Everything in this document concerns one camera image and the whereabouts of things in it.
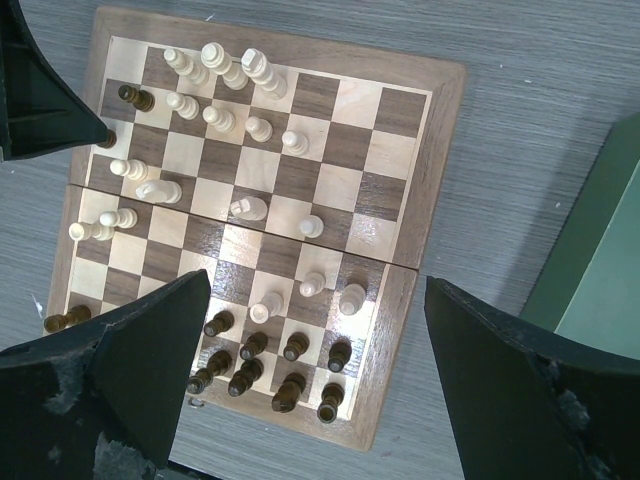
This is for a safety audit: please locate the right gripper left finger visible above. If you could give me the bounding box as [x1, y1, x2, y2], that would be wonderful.
[1, 270, 210, 479]

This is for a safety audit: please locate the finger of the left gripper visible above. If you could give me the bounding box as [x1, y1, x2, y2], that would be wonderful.
[1, 1, 110, 161]

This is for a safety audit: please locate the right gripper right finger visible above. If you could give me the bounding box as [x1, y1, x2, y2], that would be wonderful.
[424, 277, 639, 479]

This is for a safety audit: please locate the dark knight chess piece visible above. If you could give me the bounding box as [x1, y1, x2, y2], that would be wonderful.
[271, 372, 306, 413]

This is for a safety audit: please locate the dark rook chess piece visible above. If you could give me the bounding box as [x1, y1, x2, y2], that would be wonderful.
[44, 305, 92, 334]

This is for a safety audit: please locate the white rook chess piece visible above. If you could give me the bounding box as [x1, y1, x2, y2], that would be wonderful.
[68, 222, 115, 242]

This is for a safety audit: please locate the white knight chess piece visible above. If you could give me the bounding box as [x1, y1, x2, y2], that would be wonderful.
[229, 196, 268, 221]
[135, 179, 182, 204]

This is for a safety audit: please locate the wooden chess board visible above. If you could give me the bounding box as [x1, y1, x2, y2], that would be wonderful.
[45, 6, 467, 451]

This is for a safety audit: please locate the white pawn chess piece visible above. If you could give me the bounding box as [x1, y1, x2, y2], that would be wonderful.
[298, 215, 324, 238]

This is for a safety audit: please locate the green tray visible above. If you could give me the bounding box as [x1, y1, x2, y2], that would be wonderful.
[520, 114, 639, 359]

